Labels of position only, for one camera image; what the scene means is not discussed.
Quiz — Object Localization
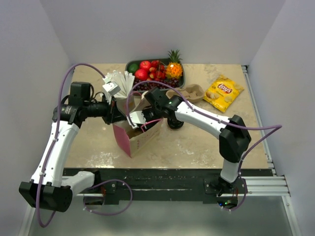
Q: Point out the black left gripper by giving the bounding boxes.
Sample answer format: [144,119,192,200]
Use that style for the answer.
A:
[85,94,128,125]

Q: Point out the pink white paper bag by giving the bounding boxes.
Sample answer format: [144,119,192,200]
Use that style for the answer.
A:
[112,90,164,158]

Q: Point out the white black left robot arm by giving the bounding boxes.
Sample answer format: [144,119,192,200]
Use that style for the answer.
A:
[19,82,125,212]

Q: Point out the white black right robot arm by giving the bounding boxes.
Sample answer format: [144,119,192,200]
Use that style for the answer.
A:
[142,88,252,193]

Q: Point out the grey metal straw holder cup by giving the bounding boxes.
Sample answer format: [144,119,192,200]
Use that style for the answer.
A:
[116,98,126,115]

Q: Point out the black cup lid stack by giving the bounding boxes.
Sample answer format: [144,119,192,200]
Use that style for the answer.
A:
[167,118,184,130]

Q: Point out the white wrapped straw bundle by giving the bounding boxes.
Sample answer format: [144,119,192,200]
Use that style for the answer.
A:
[105,70,135,99]

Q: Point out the red apple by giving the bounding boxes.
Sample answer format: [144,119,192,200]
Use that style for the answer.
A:
[139,60,152,71]
[134,69,148,81]

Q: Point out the red cherry cluster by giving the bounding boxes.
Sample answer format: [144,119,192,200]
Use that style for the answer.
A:
[147,60,166,81]

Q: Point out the dark green fruit tray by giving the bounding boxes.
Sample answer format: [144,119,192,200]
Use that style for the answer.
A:
[125,58,186,89]

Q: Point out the remaining pulp carrier stack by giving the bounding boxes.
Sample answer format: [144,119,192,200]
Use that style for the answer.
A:
[166,84,204,104]

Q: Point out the green lime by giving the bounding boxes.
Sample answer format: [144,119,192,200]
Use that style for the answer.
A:
[128,63,139,74]

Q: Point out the orange pineapple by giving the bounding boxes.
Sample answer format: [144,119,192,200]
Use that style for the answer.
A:
[165,50,183,80]

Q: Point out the yellow chips bag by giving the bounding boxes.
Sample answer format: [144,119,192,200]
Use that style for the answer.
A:
[203,74,244,113]

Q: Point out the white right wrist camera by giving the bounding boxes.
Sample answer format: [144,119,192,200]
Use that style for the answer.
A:
[127,111,146,129]

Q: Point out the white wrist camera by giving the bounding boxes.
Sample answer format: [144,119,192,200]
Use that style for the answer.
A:
[127,111,146,129]
[102,77,121,104]

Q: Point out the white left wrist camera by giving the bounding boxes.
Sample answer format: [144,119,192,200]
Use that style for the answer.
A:
[102,77,121,104]

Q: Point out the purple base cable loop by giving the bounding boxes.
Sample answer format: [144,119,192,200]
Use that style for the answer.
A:
[83,178,133,216]

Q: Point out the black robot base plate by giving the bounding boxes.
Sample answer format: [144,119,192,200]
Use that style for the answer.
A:
[61,168,274,205]

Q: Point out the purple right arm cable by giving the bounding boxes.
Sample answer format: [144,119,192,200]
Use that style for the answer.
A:
[125,80,283,212]

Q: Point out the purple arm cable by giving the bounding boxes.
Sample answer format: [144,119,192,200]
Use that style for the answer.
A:
[35,62,106,228]
[125,80,283,212]

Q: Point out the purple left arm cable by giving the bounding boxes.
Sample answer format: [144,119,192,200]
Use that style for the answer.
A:
[35,62,106,228]

